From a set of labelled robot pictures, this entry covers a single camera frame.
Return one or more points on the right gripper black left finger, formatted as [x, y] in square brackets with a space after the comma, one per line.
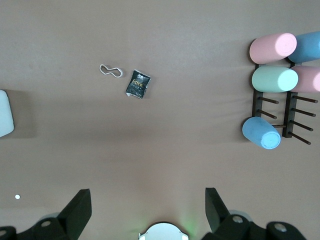
[72, 215]

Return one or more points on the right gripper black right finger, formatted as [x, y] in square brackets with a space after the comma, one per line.
[217, 212]

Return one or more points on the white trash bin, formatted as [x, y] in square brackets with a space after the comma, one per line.
[5, 113]

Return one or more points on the small white round sticker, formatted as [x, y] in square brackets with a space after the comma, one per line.
[17, 196]

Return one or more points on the blue plastic cup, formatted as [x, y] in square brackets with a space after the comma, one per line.
[306, 47]
[260, 132]

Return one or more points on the dark wooden cup rack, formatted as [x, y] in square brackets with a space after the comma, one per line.
[288, 110]

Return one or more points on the light green plastic cup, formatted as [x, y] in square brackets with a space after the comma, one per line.
[272, 78]

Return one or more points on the black foil sachet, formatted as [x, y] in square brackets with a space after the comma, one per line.
[138, 85]

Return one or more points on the pink plastic cup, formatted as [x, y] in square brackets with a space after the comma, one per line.
[308, 78]
[270, 48]

